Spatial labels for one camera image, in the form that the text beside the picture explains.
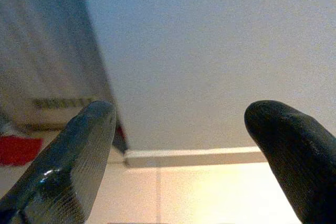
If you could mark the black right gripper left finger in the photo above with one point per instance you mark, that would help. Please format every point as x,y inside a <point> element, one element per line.
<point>71,161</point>

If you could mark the white skirting board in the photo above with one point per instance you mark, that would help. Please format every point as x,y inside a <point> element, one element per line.
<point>189,158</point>

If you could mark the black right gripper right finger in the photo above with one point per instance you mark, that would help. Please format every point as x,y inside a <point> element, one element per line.
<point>296,150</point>

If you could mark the red flat object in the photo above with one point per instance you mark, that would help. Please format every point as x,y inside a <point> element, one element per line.
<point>18,150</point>

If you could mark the grey flat panel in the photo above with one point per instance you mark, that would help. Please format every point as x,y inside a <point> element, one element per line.
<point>44,37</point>

